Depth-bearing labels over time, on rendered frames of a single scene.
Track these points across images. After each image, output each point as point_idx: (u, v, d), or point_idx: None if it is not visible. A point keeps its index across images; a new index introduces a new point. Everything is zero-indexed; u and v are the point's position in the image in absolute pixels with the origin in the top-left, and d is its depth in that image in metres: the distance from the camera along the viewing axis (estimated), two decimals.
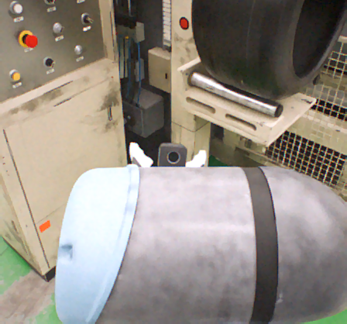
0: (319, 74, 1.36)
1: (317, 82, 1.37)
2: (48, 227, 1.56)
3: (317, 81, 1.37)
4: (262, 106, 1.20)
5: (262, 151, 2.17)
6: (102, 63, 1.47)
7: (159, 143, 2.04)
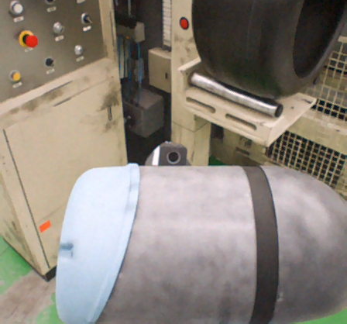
0: (320, 74, 1.36)
1: (318, 82, 1.37)
2: (48, 227, 1.56)
3: (317, 81, 1.37)
4: (262, 106, 1.20)
5: (262, 151, 2.17)
6: (102, 63, 1.47)
7: (159, 143, 2.04)
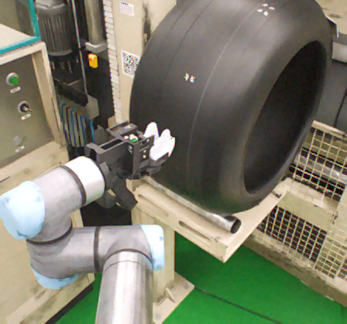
0: (288, 169, 1.21)
1: (286, 177, 1.22)
2: None
3: (286, 175, 1.21)
4: (218, 220, 1.05)
5: None
6: (47, 149, 1.31)
7: (126, 210, 1.89)
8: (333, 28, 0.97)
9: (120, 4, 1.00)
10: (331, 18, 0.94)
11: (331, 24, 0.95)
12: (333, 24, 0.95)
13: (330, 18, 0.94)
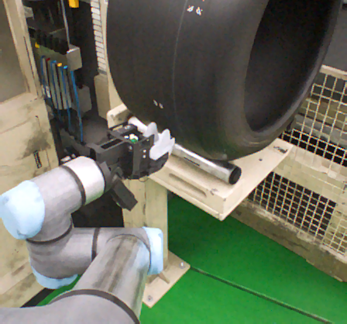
0: (290, 122, 1.03)
1: (296, 119, 1.05)
2: None
3: (294, 122, 1.05)
4: (216, 175, 0.92)
5: None
6: (22, 100, 1.15)
7: None
8: None
9: None
10: None
11: None
12: None
13: None
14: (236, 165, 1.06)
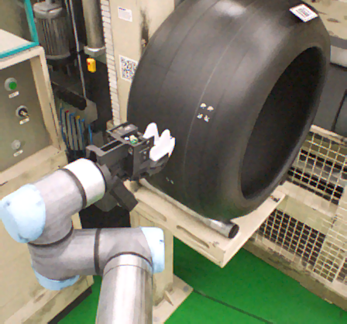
0: (280, 181, 1.19)
1: (286, 175, 1.20)
2: None
3: (285, 177, 1.20)
4: None
5: None
6: (46, 153, 1.31)
7: (125, 213, 1.89)
8: (307, 12, 0.79)
9: (118, 9, 1.00)
10: (297, 14, 0.77)
11: (301, 15, 0.78)
12: (304, 14, 0.78)
13: (297, 13, 0.77)
14: None
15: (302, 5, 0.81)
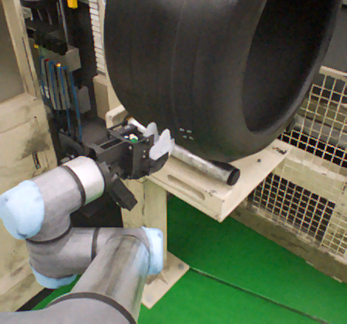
0: (287, 132, 1.05)
1: (291, 123, 1.03)
2: None
3: (291, 125, 1.04)
4: None
5: None
6: (20, 101, 1.15)
7: None
8: None
9: None
10: None
11: None
12: None
13: None
14: (235, 166, 1.06)
15: None
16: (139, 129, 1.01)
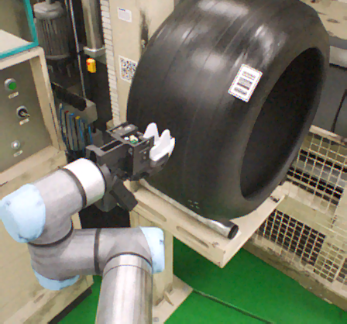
0: (281, 184, 1.22)
1: (282, 181, 1.20)
2: None
3: (283, 180, 1.20)
4: None
5: None
6: (46, 153, 1.31)
7: (125, 213, 1.89)
8: (249, 81, 0.72)
9: (118, 10, 1.00)
10: (237, 95, 0.72)
11: (242, 90, 0.72)
12: (244, 88, 0.72)
13: (235, 94, 0.72)
14: None
15: (242, 66, 0.72)
16: (150, 187, 1.17)
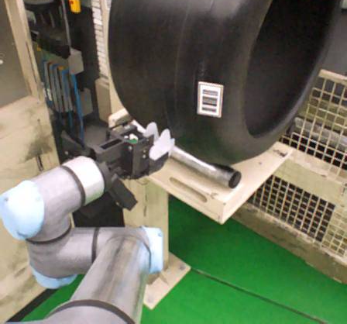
0: (295, 123, 1.07)
1: (292, 132, 1.07)
2: None
3: (292, 130, 1.07)
4: (216, 169, 0.90)
5: None
6: (24, 104, 1.17)
7: None
8: (212, 98, 0.64)
9: None
10: (207, 114, 0.66)
11: (211, 106, 0.65)
12: (211, 106, 0.65)
13: (206, 113, 0.66)
14: (236, 169, 1.07)
15: (199, 84, 0.63)
16: None
